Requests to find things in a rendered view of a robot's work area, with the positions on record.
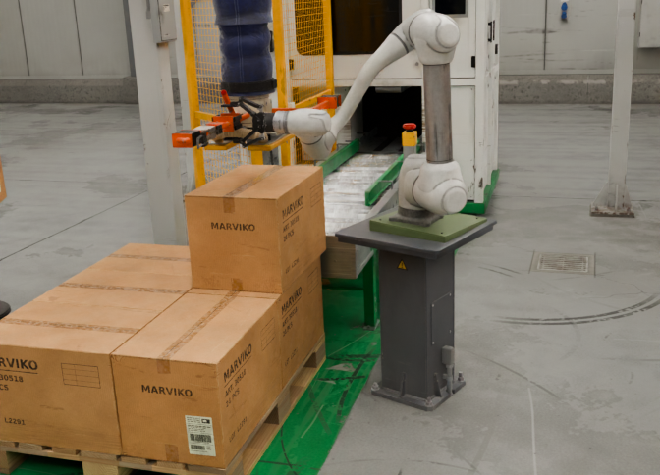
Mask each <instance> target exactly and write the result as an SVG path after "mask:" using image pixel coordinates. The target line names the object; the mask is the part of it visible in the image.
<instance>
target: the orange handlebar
mask: <svg viewBox="0 0 660 475"><path fill-rule="evenodd" d="M327 106H329V101H323V102H321V103H319V104H317V105H316V106H314V107H312V108H272V113H276V112H277V111H294V110H297V109H317V110H321V109H323V108H325V107H327ZM249 117H250V114H249V113H245V114H242V118H241V121H243V120H245V119H247V118H249ZM220 124H222V131H224V130H225V129H226V128H227V127H229V126H230V122H228V121H227V122H218V121H217V122H210V123H208V124H206V125H208V126H215V129H216V126H218V125H220ZM176 142H177V143H178V144H189V143H191V140H190V139H189V138H188V137H186V138H179V137H178V138H177V139H176Z"/></svg>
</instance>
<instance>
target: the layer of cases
mask: <svg viewBox="0 0 660 475"><path fill-rule="evenodd" d="M323 333H324V324H323V303H322V282H321V261H320V256H319V257H318V258H317V259H316V260H315V261H314V262H313V263H312V264H311V265H310V266H309V267H308V268H307V269H306V270H305V271H304V272H303V273H302V275H301V276H300V277H299V278H298V279H297V280H296V281H295V282H294V283H293V284H292V285H291V286H290V287H289V288H288V289H287V290H286V291H285V292H284V293H283V294H275V293H261V292H248V291H234V290H208V289H194V288H193V280H192V269H191V259H190V249H189V247H188V246H181V245H163V244H143V243H129V244H127V245H125V246H124V247H122V248H120V249H119V250H117V251H115V252H114V253H112V254H110V255H108V256H107V257H105V258H103V259H102V260H100V261H98V262H97V263H95V264H93V265H92V266H90V267H88V268H87V269H86V270H83V271H81V272H80V273H78V274H76V275H75V276H73V277H72V278H71V279H69V280H67V281H66V282H64V283H62V284H61V285H59V286H57V287H55V288H54V289H52V290H50V291H48V292H46V293H45V294H43V295H41V296H40V297H38V298H36V299H35V300H33V301H31V302H29V303H28V304H26V305H24V306H23V307H21V308H19V309H18V310H16V311H14V312H13V313H11V314H9V315H7V316H6V317H4V318H2V319H1V320H0V440H4V441H11V442H19V443H26V444H34V445H42V446H49V447H56V448H63V449H77V450H85V451H93V452H100V453H108V454H115V455H124V456H130V457H137V458H145V459H152V460H160V461H168V462H175V463H183V464H189V465H197V466H204V467H212V468H220V469H226V468H227V466H228V465H229V464H230V462H231V461H232V459H233V458H234V457H235V455H236V454H237V452H238V451H239V450H240V448H241V447H242V445H243V444H244V443H245V441H246V440H247V439H248V437H249V435H250V434H251V433H252V431H253V430H254V428H255V427H256V426H257V424H258V423H259V421H260V420H261V419H262V417H263V416H264V414H265V413H266V412H267V410H268V409H269V407H270V406H271V405H272V403H273V402H274V400H275V399H276V398H277V396H278V395H279V393H281V392H282V390H283V389H284V387H285V386H286V385H287V383H288V382H289V380H290V379H291V378H292V376H293V375H294V373H295V372H296V371H297V369H298V368H299V366H300V365H301V364H302V362H303V361H304V359H305V358H306V356H307V355H308V354H309V352H310V351H311V349H312V348H313V347H314V345H315V344H316V342H317V341H318V340H319V338H320V337H321V335H322V334H323Z"/></svg>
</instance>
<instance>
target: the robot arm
mask: <svg viewBox="0 0 660 475"><path fill-rule="evenodd" d="M460 36H461V33H460V29H459V26H458V25H457V23H456V22H455V21H454V20H453V19H452V18H450V17H448V16H446V15H444V14H439V13H435V12H434V11H433V10H431V9H422V10H419V11H417V12H415V13H413V14H412V15H411V16H409V17H408V18H407V19H405V20H404V21H403V22H402V23H401V24H399V25H398V26H397V27H396V28H395V29H394V31H393V32H392V33H391V34H390V35H389V36H388V37H387V38H386V39H385V41H384V42H383V43H382V44H381V46H380V47H379V48H378V49H377V50H376V51H375V52H374V54H373V55H372V56H371V57H370V58H369V59H368V61H367V62H366V63H365V65H364V66H363V67H362V69H361V70H360V72H359V74H358V75H357V78H356V80H355V82H354V84H353V86H352V87H351V89H350V91H349V93H348V95H347V97H346V99H345V101H344V102H343V104H342V106H341V108H340V109H339V111H338V112H337V113H336V115H335V116H334V117H332V118H330V115H329V114H328V113H327V112H325V111H322V110H317V109H297V110H294V111H277V112H276V113H264V112H263V107H264V105H263V104H257V103H255V102H253V101H251V100H249V99H246V98H244V97H239V101H232V102H230V104H222V105H221V107H239V106H240V107H242V108H243V109H244V110H245V111H247V112H248V113H249V114H250V115H251V116H252V126H253V130H252V131H251V132H250V133H249V134H248V135H247V136H246V137H244V138H242V137H226V138H223V140H224V141H233V143H239V144H241V145H242V148H246V147H248V146H250V145H252V144H254V143H256V142H258V141H262V140H264V139H266V137H265V136H264V133H265V132H276V133H277V134H294V135H295V136H296V137H297V138H298V139H299V140H300V143H301V145H302V148H303V150H304V151H305V152H306V153H307V154H308V155H309V156H310V157H311V158H313V159H316V160H322V159H325V158H326V157H328V155H329V154H330V152H331V150H332V147H333V145H334V143H335V141H336V140H337V134H338V132H339V131H340V130H341V128H342V127H343V126H344V125H345V124H346V123H347V121H348V120H349V119H350V117H351V116H352V114H353V112H354V111H355V109H356V107H357V106H358V104H359V102H360V101H361V99H362V98H363V96H364V95H365V93H366V91H367V90H368V88H369V86H370V85H371V83H372V81H373V80H374V79H375V77H376V76H377V75H378V74H379V72H380V71H382V70H383V69H384V68H385V67H387V66H388V65H390V64H391V63H393V62H395V61H397V60H398V59H400V58H402V57H404V56H406V55H407V54H408V53H410V52H411V51H413V50H414V49H416V53H417V56H418V60H419V62H420V63H421V64H422V65H423V89H424V115H425V139H426V154H411V155H409V156H408V157H407V158H406V159H405V161H404V163H403V165H402V167H401V170H400V176H399V193H398V196H399V206H398V212H397V213H396V214H395V215H392V216H389V221H392V222H401V223H407V224H413V225H419V226H423V227H430V225H431V224H433V223H434V222H436V221H438V220H439V219H443V218H444V216H445V215H451V214H456V213H458V212H460V211H461V210H462V209H463V208H464V207H465V206H466V203H467V200H468V191H467V188H466V186H465V184H464V180H463V177H462V173H461V169H460V165H459V164H458V162H457V161H456V160H455V159H453V142H452V109H451V76H450V62H452V60H453V58H454V54H455V50H456V47H457V45H458V43H459V41H460ZM243 102H245V103H246V104H248V105H250V106H252V107H254V108H257V110H259V113H256V112H254V111H253V110H251V109H250V108H249V107H248V106H247V105H246V104H245V103H243ZM256 132H260V133H261V135H260V136H259V138H256V139H254V140H252V141H250V142H248V143H246V141H247V140H248V139H249V138H250V137H251V136H252V135H254V134H255V133H256Z"/></svg>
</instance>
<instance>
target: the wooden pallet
mask: <svg viewBox="0 0 660 475"><path fill-rule="evenodd" d="M325 360H326V353H325V332H324V333H323V334H322V335H321V337H320V338H319V340H318V341H317V342H316V344H315V345H314V347H313V348H312V349H311V351H310V352H309V354H308V355H307V356H306V358H305V359H304V361H303V362H302V364H301V365H300V366H299V368H298V369H297V371H296V372H295V373H294V375H293V376H292V378H291V379H290V380H289V382H288V383H287V385H286V386H285V387H284V389H283V390H282V392H281V393H279V395H278V396H277V398H276V399H275V400H274V402H273V403H272V405H271V406H270V407H269V409H268V410H267V412H266V413H265V414H264V416H263V417H262V419H261V420H260V421H259V423H258V424H257V426H256V427H255V428H254V430H253V431H252V433H251V434H250V435H249V437H248V438H247V440H246V441H245V443H244V444H243V445H242V447H241V448H240V450H239V451H238V452H237V454H236V455H235V457H234V458H233V459H232V461H231V462H230V464H229V465H228V466H227V468H226V469H220V468H212V467H204V466H197V465H189V464H183V463H175V462H168V461H160V460H152V459H145V458H137V457H130V456H124V455H115V454H108V453H100V452H93V451H85V450H77V449H63V448H56V447H49V446H42V445H34V444H26V443H19V442H11V441H4V440H0V473H5V474H10V473H12V472H13V471H14V470H15V469H16V468H17V467H18V466H20V465H21V464H22V463H23V462H24V461H25V460H26V459H28V458H29V457H30V456H31V455H32V454H33V455H40V456H48V457H55V458H62V459H70V460H76V461H82V468H83V475H135V473H136V472H137V471H138V470H139V469H141V470H149V471H156V472H163V473H171V474H178V475H249V474H250V473H251V471H252V470H253V468H254V467H255V465H256V464H257V462H258V461H259V459H260V458H261V457H262V456H263V454H264V453H265V451H266V450H267V448H268V446H269V445H270V443H271V442H272V440H273V439H274V437H275V436H276V434H277V433H278V431H279V430H280V428H281V427H282V425H283V424H284V422H285V421H286V419H287V418H288V416H289V415H290V413H291V412H292V410H293V409H294V407H295V406H296V404H297V402H298V401H299V399H300V398H301V396H302V395H303V393H304V391H305V390H306V388H307V387H308V385H309V384H310V382H311V381H312V379H313V378H314V376H315V375H316V373H317V372H318V370H319V369H320V367H321V366H322V364H323V363H324V361H325Z"/></svg>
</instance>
